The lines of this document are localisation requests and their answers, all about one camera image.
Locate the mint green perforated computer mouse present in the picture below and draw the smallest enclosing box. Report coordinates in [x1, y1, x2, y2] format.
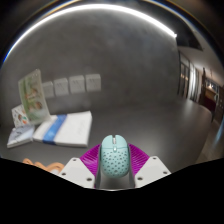
[99, 134, 131, 179]

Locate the small white sticker card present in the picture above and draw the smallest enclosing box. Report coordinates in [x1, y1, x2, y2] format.
[11, 103, 29, 129]

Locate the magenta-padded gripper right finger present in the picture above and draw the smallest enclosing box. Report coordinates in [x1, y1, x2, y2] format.
[128, 143, 172, 188]

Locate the orange corgi-shaped mouse pad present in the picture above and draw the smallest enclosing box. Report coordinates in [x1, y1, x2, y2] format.
[22, 157, 65, 174]

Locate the white book with blue band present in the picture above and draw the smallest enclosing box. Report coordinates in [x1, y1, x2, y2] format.
[32, 110, 93, 148]

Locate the white wall socket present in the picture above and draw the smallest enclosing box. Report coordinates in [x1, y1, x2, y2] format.
[68, 75, 86, 95]
[84, 73, 102, 93]
[41, 80, 55, 99]
[53, 77, 70, 97]

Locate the grey patterned booklet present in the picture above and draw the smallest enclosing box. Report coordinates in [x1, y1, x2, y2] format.
[6, 124, 36, 149]

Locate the dark-framed glass partition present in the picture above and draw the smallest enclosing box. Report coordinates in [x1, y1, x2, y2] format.
[176, 49, 224, 124]

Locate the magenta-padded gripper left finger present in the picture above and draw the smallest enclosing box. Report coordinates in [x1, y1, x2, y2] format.
[57, 143, 102, 189]

